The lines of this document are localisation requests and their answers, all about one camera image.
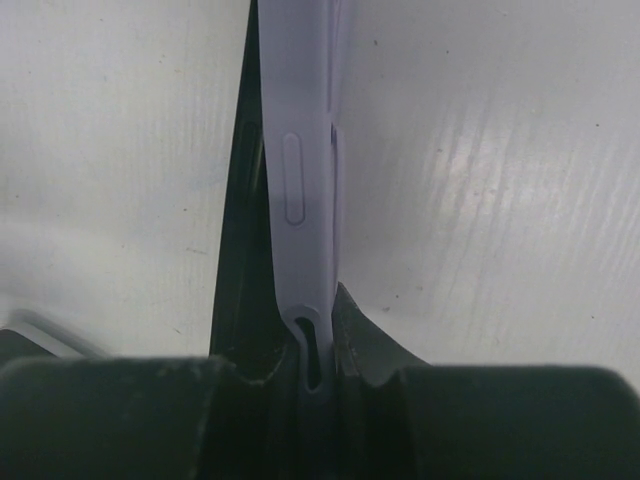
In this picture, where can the phone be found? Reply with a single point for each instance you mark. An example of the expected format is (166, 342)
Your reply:
(28, 334)

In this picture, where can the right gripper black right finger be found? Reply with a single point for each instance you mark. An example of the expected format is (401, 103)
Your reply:
(385, 395)

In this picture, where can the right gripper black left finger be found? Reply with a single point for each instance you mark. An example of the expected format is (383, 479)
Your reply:
(252, 431)

